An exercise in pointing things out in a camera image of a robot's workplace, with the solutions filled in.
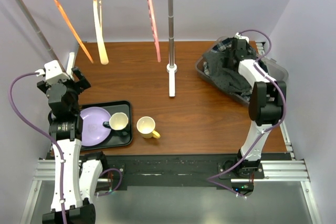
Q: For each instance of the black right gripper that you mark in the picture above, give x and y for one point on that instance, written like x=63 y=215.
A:
x=227 y=59

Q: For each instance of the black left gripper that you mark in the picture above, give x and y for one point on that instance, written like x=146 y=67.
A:
x=80 y=85

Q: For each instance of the navy beige plaid skirt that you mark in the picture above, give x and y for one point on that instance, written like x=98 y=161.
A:
x=225 y=79

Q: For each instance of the black dotted skirt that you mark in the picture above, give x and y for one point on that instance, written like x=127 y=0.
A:
x=224 y=78

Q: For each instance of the orange plastic hanger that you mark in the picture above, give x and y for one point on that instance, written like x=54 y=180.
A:
x=72 y=29

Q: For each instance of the pink plastic hanger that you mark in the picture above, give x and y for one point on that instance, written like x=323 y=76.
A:
x=154 y=29

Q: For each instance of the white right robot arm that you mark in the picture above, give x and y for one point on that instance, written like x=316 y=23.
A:
x=267 y=106

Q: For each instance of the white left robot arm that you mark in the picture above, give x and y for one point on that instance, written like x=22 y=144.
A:
x=75 y=178

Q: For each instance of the clear plastic bin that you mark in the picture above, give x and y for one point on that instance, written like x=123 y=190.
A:
x=275 y=70

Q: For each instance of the black serving tray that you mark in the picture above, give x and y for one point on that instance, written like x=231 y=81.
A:
x=113 y=140

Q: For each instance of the purple plate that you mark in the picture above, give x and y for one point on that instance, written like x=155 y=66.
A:
x=93 y=131

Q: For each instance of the dark green mug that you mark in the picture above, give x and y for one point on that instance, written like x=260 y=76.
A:
x=119 y=124

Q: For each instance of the yellow mug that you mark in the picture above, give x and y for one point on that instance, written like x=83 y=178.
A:
x=146 y=127

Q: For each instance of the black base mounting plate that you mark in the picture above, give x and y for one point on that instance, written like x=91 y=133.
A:
x=169 y=170

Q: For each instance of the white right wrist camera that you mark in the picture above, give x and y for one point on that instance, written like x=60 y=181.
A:
x=241 y=37

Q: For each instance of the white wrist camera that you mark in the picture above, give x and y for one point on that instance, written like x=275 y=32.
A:
x=241 y=37
x=53 y=72

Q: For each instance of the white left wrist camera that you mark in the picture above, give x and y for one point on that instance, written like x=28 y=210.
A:
x=53 y=72

